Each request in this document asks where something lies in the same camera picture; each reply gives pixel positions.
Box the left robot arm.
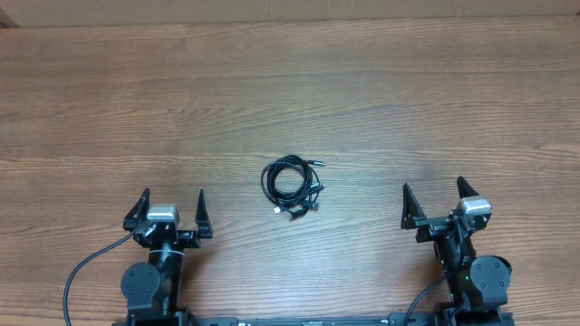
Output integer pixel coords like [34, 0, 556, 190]
[121, 188, 213, 326]

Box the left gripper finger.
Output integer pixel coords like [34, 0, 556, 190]
[195, 188, 213, 239]
[122, 187, 150, 230]

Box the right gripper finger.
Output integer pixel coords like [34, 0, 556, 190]
[401, 183, 427, 229]
[457, 176, 479, 198]

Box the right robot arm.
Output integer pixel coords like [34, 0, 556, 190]
[401, 176, 515, 326]

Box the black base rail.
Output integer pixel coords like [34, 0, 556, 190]
[112, 312, 516, 326]

